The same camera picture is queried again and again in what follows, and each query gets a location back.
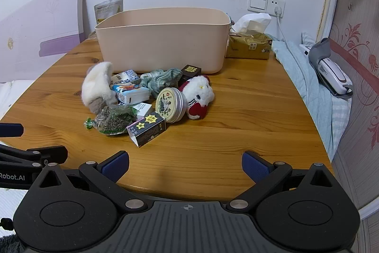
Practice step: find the black box with yellow stars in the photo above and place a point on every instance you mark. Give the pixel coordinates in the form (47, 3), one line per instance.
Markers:
(148, 128)

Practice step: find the floral bed headboard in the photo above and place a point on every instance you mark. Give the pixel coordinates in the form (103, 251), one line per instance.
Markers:
(358, 33)

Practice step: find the small white box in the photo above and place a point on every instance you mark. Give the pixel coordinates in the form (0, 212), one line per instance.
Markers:
(143, 109)

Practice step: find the round metal tin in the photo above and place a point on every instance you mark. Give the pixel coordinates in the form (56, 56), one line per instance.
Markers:
(168, 103)

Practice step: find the green dried herb bag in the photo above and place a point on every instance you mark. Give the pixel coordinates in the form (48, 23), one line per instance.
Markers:
(114, 119)

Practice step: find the white cat plush toy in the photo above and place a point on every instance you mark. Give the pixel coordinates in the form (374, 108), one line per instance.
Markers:
(96, 82)

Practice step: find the red white plush toy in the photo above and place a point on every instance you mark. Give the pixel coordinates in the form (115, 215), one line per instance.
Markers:
(200, 94)

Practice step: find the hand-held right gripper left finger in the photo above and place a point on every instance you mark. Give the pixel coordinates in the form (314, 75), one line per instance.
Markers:
(116, 166)

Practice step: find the green plaid cloth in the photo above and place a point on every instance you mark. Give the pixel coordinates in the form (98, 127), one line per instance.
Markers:
(161, 81)

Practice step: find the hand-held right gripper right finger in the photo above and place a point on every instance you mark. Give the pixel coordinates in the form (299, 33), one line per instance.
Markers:
(254, 167)

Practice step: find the golden tissue box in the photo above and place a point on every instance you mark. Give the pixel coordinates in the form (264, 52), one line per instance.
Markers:
(248, 47)

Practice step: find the white wall switch socket panel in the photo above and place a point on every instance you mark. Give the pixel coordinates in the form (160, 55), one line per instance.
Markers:
(262, 4)

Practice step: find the banana chips bag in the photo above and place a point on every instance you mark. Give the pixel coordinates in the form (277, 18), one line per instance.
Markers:
(108, 8)

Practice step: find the white bedsheet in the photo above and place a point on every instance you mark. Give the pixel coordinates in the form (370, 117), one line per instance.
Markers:
(13, 93)

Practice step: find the pink plastic storage bin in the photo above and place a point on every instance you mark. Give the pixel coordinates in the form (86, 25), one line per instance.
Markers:
(165, 39)

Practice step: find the white power strip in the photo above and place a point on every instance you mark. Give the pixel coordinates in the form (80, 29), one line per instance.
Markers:
(305, 50)

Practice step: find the blue white patterned packet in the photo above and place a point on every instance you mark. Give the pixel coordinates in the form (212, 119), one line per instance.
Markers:
(125, 76)

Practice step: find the dark fuzzy cloth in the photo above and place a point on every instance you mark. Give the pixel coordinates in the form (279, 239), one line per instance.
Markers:
(10, 245)

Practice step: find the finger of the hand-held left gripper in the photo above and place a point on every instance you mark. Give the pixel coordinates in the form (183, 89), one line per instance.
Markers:
(11, 130)
(50, 153)

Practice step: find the pile of clutter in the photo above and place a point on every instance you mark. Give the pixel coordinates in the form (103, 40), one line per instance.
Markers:
(318, 99)

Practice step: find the dark brown small box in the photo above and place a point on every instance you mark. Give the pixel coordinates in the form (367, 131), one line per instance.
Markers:
(191, 70)

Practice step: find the white tissue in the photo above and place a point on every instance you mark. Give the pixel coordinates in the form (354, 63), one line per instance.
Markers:
(251, 22)

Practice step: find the white blood pressure monitor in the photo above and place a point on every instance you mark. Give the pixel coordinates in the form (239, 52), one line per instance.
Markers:
(333, 75)

